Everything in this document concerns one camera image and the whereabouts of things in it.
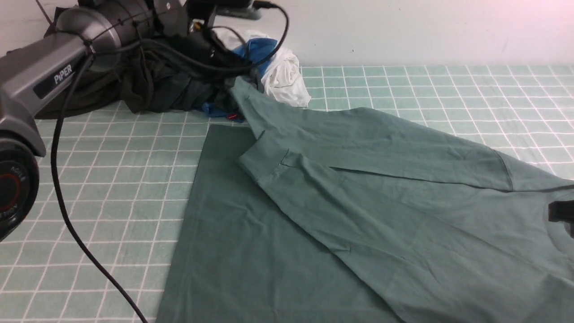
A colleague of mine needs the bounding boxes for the dark olive crumpled garment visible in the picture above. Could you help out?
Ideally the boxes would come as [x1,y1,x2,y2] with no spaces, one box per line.
[34,9,189,119]

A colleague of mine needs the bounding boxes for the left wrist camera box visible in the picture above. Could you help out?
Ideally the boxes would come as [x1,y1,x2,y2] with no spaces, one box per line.
[185,0,261,21]

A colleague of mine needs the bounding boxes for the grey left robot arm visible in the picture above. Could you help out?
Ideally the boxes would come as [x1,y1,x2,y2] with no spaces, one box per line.
[0,0,188,239]

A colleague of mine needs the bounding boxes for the green long-sleeve top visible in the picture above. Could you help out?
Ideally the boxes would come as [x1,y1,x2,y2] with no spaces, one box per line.
[156,78,574,323]

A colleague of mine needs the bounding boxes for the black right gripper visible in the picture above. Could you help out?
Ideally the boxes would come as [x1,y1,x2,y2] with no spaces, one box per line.
[548,197,574,238]

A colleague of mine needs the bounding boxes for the green checkered tablecloth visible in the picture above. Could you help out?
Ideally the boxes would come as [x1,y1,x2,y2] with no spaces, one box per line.
[0,65,574,323]

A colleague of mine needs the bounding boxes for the white crumpled garment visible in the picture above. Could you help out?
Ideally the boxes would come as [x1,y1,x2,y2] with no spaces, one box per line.
[215,30,312,108]

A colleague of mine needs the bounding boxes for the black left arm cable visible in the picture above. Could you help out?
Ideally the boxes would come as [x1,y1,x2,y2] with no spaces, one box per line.
[49,1,290,323]

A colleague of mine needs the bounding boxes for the blue crumpled garment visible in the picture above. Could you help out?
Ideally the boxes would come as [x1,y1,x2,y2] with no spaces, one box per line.
[202,37,278,122]

